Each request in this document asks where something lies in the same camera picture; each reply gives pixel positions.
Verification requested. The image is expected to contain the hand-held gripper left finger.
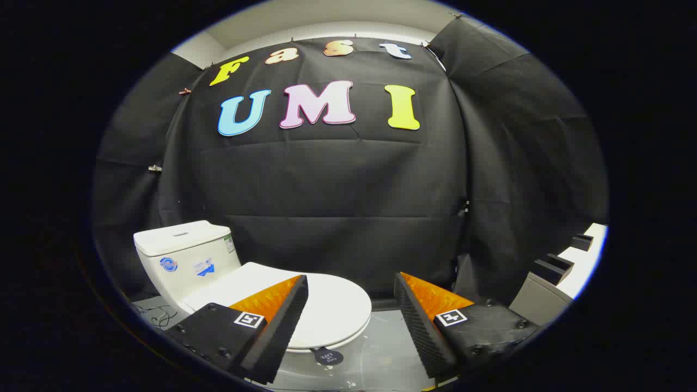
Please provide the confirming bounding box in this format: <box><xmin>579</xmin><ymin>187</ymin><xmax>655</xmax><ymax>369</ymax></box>
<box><xmin>163</xmin><ymin>274</ymin><xmax>309</xmax><ymax>385</ymax></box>

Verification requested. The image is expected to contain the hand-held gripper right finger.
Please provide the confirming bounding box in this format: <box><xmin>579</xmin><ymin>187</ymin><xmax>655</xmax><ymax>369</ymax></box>
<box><xmin>393</xmin><ymin>272</ymin><xmax>540</xmax><ymax>380</ymax></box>

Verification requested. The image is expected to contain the white toilet lid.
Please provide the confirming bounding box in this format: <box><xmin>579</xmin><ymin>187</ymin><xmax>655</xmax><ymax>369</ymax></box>
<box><xmin>185</xmin><ymin>262</ymin><xmax>373</xmax><ymax>350</ymax></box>

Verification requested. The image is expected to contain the white toilet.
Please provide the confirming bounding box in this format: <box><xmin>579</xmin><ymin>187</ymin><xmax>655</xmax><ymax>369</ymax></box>
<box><xmin>133</xmin><ymin>220</ymin><xmax>373</xmax><ymax>354</ymax></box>

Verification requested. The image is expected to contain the small black round tag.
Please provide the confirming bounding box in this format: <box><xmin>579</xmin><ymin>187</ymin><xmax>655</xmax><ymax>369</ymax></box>
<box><xmin>313</xmin><ymin>346</ymin><xmax>344</xmax><ymax>366</ymax></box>

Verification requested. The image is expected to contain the black backdrop cloth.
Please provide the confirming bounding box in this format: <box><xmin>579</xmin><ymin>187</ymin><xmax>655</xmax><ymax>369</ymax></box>
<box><xmin>93</xmin><ymin>16</ymin><xmax>608</xmax><ymax>307</ymax></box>

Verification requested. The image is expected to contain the thin black floor cable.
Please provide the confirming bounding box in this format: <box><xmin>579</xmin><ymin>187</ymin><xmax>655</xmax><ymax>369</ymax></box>
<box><xmin>133</xmin><ymin>305</ymin><xmax>178</xmax><ymax>330</ymax></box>

